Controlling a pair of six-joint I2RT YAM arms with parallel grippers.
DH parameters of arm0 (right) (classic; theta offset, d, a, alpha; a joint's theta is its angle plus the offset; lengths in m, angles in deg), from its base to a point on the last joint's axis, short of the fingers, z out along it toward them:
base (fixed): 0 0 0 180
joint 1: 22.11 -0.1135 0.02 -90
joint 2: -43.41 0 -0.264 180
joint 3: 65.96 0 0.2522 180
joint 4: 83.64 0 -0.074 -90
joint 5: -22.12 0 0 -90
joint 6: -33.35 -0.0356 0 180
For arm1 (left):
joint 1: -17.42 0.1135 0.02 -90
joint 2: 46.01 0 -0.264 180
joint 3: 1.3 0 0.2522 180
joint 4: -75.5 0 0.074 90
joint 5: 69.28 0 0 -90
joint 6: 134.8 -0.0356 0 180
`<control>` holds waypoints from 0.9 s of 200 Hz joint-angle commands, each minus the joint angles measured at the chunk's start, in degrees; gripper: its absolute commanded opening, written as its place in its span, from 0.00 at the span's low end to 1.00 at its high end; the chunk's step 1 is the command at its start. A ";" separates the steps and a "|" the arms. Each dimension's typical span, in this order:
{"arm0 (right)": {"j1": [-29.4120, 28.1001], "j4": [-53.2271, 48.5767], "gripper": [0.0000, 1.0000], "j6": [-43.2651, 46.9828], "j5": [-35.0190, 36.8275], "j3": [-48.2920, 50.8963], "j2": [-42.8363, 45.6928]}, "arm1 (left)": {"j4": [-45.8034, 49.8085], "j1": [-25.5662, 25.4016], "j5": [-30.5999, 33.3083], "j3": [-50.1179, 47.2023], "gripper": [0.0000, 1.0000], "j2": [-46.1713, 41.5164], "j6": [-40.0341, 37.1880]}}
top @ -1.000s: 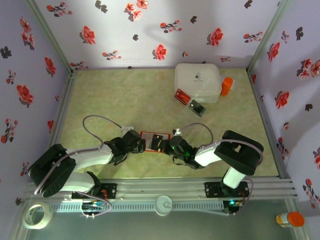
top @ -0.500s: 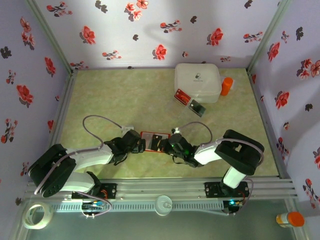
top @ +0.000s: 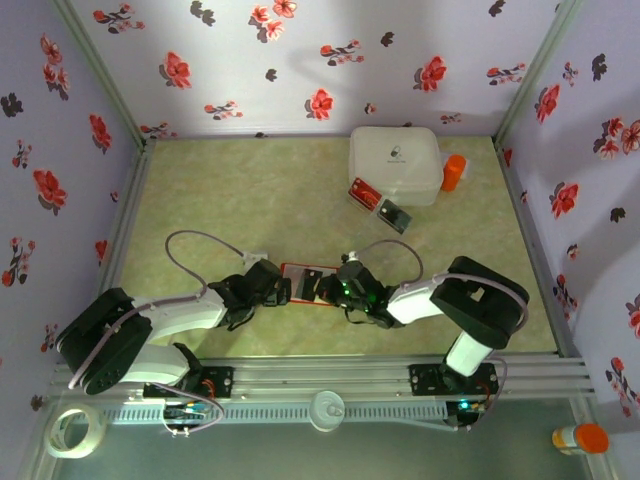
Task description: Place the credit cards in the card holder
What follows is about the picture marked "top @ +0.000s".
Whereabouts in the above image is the red card holder wallet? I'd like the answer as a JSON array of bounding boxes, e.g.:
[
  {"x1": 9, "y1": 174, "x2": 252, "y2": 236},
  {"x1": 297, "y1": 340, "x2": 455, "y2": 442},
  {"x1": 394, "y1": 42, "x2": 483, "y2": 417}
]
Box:
[{"x1": 279, "y1": 261, "x2": 342, "y2": 305}]

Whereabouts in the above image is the dark grey credit card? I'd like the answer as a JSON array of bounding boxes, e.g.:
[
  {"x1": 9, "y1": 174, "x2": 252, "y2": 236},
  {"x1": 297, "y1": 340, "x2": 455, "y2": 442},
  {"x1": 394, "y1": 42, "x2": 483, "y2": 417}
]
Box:
[{"x1": 293, "y1": 268, "x2": 324, "y2": 301}]

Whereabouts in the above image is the clear acrylic card stand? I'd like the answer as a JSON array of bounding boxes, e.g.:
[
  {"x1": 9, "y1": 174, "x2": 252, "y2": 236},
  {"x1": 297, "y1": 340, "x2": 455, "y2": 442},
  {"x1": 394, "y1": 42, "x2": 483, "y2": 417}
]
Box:
[{"x1": 333, "y1": 177, "x2": 415, "y2": 249}]

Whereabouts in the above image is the dark credit card white spot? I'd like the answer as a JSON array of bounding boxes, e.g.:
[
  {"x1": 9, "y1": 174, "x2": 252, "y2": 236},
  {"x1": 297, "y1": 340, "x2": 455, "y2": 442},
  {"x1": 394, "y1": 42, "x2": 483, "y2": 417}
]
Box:
[{"x1": 375, "y1": 198, "x2": 414, "y2": 234}]

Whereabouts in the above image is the red credit card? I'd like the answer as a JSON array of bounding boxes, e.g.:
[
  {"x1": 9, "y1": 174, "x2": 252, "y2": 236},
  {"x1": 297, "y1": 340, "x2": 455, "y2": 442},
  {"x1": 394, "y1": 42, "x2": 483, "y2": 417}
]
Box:
[{"x1": 348, "y1": 177, "x2": 384, "y2": 210}]

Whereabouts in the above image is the white plastic storage box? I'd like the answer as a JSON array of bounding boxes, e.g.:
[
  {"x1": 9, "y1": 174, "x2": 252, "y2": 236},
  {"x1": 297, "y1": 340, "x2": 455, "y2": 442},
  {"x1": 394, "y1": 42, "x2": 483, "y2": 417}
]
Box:
[{"x1": 348, "y1": 125, "x2": 445, "y2": 207}]

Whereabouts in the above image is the orange plastic bottle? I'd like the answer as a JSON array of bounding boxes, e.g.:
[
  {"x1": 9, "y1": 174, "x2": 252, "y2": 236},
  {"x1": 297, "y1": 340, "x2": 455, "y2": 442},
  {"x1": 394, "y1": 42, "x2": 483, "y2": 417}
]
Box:
[{"x1": 439, "y1": 153, "x2": 469, "y2": 193}]

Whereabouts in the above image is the clear tape roll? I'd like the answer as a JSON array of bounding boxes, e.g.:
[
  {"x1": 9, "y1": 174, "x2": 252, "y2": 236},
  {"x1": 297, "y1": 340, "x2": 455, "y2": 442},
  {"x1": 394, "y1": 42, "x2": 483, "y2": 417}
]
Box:
[{"x1": 43, "y1": 407, "x2": 108, "y2": 460}]

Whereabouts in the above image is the amber bottle orange cap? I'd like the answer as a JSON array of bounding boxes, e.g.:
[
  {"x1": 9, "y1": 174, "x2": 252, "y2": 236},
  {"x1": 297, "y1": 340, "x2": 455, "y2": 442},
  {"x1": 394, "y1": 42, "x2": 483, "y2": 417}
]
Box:
[{"x1": 551, "y1": 423, "x2": 611, "y2": 456}]

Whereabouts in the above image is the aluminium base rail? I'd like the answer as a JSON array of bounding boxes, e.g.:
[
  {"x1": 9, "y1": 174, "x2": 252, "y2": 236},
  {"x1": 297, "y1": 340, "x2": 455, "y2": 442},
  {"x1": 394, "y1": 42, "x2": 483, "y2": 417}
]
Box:
[{"x1": 48, "y1": 353, "x2": 597, "y2": 401}]

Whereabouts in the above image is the grey slotted cable duct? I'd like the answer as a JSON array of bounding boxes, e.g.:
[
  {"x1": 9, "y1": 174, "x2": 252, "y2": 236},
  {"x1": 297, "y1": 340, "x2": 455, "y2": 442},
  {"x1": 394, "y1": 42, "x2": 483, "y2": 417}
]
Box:
[{"x1": 102, "y1": 402, "x2": 450, "y2": 426}]

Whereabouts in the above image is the aluminium frame corner post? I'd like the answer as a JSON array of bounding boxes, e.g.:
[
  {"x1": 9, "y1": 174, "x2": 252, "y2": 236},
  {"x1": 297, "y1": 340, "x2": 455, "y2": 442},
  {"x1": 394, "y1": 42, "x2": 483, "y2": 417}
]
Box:
[
  {"x1": 492, "y1": 0, "x2": 586, "y2": 147},
  {"x1": 49, "y1": 0, "x2": 151, "y2": 151}
]

